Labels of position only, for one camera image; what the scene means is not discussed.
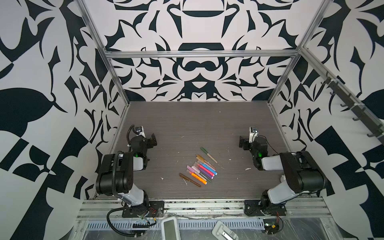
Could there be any beige fountain pen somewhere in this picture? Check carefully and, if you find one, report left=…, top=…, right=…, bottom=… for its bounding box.
left=207, top=153, right=218, bottom=163

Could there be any blue highlighter marker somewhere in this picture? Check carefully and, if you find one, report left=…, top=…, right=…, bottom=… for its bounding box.
left=201, top=163, right=217, bottom=176

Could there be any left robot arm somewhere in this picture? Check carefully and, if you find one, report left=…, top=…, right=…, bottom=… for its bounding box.
left=96, top=125, right=157, bottom=208

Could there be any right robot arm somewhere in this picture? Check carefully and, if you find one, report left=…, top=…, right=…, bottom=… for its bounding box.
left=239, top=134, right=328, bottom=216

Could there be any green pen pink cap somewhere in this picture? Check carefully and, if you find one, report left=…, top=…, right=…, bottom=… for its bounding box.
left=190, top=166, right=212, bottom=182

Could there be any cream pen purple cap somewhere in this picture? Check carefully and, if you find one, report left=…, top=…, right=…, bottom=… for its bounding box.
left=187, top=166, right=207, bottom=181

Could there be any pink highlighter marker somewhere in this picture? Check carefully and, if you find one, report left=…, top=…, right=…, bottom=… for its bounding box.
left=194, top=162, right=215, bottom=178

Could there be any purple highlighter marker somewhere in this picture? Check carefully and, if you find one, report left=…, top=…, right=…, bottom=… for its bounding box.
left=192, top=165, right=213, bottom=180

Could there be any orange highlighter marker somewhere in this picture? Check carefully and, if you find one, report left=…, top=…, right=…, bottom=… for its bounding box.
left=187, top=170, right=207, bottom=185

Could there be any small circuit board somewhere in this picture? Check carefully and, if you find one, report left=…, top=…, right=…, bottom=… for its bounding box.
left=264, top=217, right=284, bottom=236

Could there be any white tablet device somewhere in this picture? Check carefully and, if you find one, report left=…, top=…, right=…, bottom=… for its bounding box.
left=161, top=217, right=181, bottom=240

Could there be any white grey device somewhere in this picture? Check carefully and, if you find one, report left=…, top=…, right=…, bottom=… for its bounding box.
left=212, top=221, right=239, bottom=240

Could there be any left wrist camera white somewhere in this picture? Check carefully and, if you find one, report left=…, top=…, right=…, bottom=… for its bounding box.
left=133, top=126, right=146, bottom=138

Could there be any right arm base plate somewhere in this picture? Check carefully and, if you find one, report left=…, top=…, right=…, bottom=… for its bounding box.
left=244, top=200, right=287, bottom=217

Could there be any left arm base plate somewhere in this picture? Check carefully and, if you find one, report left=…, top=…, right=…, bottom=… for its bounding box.
left=122, top=201, right=165, bottom=218

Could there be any black coat hook rail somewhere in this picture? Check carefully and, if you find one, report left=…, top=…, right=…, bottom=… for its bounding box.
left=322, top=72, right=384, bottom=145

